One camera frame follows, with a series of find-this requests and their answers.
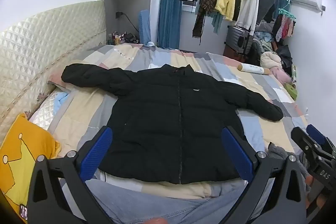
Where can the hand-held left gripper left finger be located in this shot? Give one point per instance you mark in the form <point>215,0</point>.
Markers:
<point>96,151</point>

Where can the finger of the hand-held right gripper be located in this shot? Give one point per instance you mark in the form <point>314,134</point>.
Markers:
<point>304,140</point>
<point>319,133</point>

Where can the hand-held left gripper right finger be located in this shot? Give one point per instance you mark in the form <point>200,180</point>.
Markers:
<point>237,154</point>

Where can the black puffer jacket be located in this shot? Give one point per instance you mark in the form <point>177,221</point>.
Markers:
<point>157,121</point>

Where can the pile of clothes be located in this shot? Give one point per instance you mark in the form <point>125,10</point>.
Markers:
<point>271,60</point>

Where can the grey fuzzy cloth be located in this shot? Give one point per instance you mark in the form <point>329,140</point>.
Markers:
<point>282,154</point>

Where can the patchwork quilt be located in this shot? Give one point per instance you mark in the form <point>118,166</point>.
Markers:
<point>78,119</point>

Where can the green box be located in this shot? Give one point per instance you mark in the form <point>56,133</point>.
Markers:
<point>292,91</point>

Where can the white quilted mattress pad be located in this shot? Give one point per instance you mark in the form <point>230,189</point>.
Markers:
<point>43,113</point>

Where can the yellow crown print pillow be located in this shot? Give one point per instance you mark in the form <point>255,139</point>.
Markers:
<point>23,155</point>

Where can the person's legs in jeans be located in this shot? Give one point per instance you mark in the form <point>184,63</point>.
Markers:
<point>147,209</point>

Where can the white cardboard roll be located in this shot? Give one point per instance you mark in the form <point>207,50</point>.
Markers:
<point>253,69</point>

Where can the green clip hanger with socks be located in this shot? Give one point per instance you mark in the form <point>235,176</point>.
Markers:
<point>284,24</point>

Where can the group of cosmetic bottles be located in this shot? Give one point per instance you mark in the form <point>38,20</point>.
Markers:
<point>122,39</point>

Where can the cream quilted headboard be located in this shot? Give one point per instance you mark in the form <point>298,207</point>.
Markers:
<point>39,50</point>

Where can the grey suitcase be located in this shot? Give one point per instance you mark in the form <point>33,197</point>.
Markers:
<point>236,37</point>

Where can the white air conditioner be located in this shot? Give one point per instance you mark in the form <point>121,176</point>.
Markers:
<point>307,1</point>

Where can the teal hanging garment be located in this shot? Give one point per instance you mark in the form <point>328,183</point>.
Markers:
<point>216,22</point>

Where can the white hoodie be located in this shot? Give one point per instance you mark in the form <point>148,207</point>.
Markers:
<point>248,8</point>

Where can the blue curtain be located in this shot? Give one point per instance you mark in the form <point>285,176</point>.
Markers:
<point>169,19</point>

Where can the wall socket with plug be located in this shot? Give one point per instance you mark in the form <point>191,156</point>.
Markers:
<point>119,14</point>

